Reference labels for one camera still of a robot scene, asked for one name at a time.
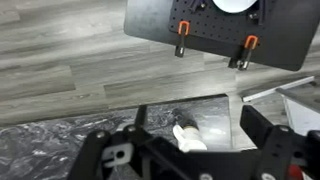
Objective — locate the white mug with brown base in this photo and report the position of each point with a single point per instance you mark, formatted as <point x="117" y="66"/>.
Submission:
<point x="192" y="140"/>

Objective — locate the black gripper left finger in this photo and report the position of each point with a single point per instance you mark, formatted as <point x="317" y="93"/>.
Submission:
<point x="93" y="156"/>

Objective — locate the black cart table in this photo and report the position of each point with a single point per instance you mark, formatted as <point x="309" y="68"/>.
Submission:
<point x="146" y="20"/>

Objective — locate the black perforated breadboard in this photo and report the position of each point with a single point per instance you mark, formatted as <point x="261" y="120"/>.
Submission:
<point x="216" y="26"/>

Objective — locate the orange bar clamp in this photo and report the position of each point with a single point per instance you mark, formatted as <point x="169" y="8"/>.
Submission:
<point x="183" y="28"/>
<point x="250" y="42"/>

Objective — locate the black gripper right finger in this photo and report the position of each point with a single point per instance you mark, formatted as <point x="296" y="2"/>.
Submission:
<point x="280" y="150"/>

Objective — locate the white round object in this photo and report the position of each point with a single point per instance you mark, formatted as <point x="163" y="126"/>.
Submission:
<point x="235" y="5"/>

